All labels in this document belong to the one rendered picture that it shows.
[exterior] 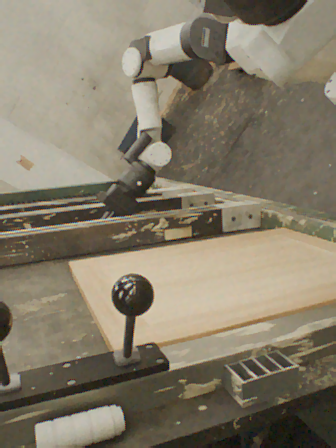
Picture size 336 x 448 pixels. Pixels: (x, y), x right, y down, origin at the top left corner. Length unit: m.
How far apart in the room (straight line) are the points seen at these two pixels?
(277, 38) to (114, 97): 5.75
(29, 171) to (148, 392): 4.32
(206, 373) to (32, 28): 5.85
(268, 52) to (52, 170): 4.32
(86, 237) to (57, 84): 5.11
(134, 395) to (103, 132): 5.77
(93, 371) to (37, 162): 4.30
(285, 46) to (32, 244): 0.76
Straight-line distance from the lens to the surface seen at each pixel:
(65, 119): 6.06
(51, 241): 1.02
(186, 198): 1.41
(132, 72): 1.17
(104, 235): 1.04
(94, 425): 0.41
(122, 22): 6.29
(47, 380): 0.44
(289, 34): 0.44
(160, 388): 0.45
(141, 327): 0.58
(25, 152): 4.66
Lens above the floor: 1.57
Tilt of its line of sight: 23 degrees down
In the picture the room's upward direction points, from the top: 60 degrees counter-clockwise
